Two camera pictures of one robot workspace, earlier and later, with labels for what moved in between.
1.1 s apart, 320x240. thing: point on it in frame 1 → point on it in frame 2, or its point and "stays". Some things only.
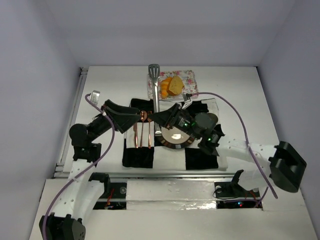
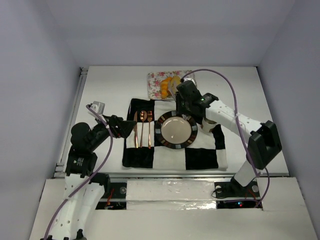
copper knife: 135,129 stays
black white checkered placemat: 141,150 stays
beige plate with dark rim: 175,138 stays
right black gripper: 173,117 → 182,106
